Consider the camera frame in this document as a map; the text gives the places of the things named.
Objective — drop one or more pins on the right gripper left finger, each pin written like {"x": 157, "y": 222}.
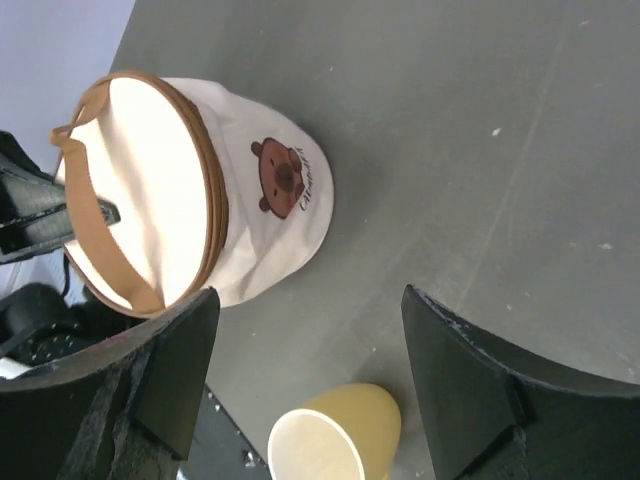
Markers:
{"x": 124, "y": 408}

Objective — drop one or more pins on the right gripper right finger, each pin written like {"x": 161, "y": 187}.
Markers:
{"x": 493, "y": 410}

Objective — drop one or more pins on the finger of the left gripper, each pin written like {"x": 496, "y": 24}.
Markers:
{"x": 34, "y": 215}

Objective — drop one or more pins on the cream round laundry bag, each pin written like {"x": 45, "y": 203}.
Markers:
{"x": 174, "y": 185}

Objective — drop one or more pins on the yellow mug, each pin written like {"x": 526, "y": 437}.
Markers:
{"x": 350, "y": 432}

